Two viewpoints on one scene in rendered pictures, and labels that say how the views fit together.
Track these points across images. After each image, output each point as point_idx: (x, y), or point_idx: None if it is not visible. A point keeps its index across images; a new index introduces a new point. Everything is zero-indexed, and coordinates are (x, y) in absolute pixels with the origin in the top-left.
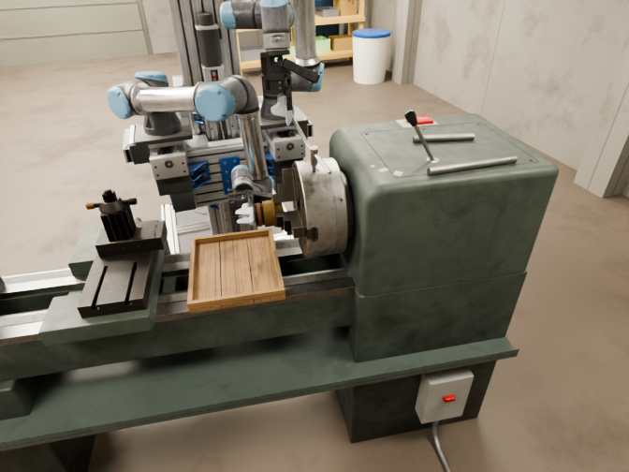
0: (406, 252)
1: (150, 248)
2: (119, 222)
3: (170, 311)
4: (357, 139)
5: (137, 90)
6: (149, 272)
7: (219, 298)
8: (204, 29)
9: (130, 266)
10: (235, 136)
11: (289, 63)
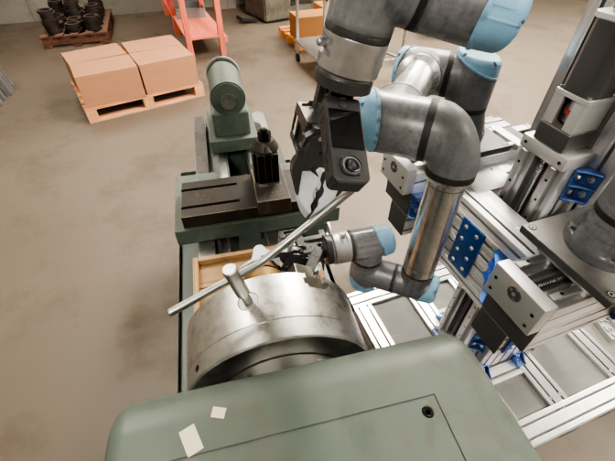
0: None
1: (256, 203)
2: (253, 161)
3: (202, 251)
4: (388, 382)
5: (409, 60)
6: (224, 214)
7: (195, 284)
8: (603, 17)
9: (232, 198)
10: (530, 215)
11: (323, 109)
